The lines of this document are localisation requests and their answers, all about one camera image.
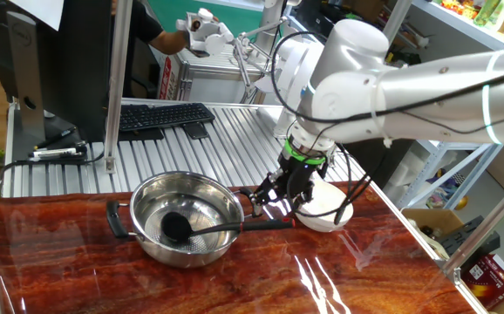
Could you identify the black flat pad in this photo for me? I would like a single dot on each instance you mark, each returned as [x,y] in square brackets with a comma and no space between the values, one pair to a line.
[143,135]

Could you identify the wood grain table mat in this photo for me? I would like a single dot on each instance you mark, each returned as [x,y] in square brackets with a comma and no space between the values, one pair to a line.
[234,283]

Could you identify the black keyboard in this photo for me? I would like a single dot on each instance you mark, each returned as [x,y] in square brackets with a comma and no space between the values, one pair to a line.
[165,115]

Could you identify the black computer monitor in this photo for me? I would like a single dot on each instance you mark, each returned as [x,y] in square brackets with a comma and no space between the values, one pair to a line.
[69,78]

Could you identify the white ceramic bowl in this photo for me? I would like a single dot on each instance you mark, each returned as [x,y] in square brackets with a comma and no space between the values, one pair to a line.
[326,209]

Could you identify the operator bare forearm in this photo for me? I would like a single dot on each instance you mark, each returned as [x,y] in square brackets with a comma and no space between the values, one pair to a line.
[169,42]

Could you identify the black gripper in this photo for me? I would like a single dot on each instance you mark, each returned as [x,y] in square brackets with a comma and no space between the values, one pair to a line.
[295,179]

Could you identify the white paper note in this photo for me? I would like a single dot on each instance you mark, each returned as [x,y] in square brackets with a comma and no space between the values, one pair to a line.
[38,11]

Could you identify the black smartphone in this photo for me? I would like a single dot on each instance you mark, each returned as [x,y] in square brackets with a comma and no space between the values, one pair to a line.
[195,130]

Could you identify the black plastic crate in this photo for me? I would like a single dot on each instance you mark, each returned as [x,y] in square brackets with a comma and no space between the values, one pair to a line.
[322,11]

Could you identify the brown cardboard box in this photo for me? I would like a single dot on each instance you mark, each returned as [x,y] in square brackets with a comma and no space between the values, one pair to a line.
[426,216]

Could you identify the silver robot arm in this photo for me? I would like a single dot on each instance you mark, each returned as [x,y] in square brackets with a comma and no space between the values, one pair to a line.
[431,100]

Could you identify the colourful toy pile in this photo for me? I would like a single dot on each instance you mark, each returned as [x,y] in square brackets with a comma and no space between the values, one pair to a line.
[446,192]

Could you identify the black plastic ladle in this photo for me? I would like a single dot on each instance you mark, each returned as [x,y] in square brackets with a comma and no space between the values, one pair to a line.
[175,227]

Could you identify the red printed carton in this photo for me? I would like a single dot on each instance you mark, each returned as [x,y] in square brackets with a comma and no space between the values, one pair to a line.
[489,283]

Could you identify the black white handheld tool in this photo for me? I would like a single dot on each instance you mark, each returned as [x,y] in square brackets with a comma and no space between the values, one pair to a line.
[56,152]

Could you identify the white haptic control device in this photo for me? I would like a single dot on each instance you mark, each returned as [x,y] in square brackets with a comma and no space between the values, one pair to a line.
[206,37]

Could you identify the person in black shirt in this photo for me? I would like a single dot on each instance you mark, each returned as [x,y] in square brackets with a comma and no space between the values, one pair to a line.
[140,26]

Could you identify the black pen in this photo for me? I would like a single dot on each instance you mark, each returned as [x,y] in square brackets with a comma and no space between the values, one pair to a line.
[56,138]

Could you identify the black plastic case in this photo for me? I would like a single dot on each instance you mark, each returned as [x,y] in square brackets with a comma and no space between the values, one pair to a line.
[465,237]

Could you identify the white metal shelving rack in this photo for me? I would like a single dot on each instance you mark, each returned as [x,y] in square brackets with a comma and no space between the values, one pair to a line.
[461,22]

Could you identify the green bottles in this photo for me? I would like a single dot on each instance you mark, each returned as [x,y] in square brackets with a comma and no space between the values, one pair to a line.
[489,11]

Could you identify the aluminium equipment case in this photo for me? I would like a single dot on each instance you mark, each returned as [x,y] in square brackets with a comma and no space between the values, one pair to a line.
[208,87]

